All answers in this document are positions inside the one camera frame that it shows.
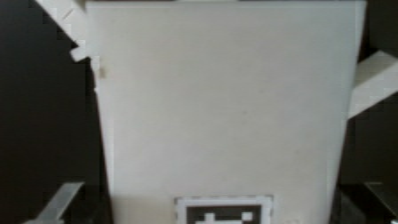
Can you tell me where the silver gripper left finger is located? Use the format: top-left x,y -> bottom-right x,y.
21,182 -> 83,224

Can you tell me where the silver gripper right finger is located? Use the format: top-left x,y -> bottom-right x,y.
343,181 -> 398,224

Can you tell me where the white cabinet top block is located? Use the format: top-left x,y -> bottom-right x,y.
85,0 -> 366,224

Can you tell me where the white cabinet body box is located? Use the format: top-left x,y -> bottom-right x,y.
34,0 -> 398,118

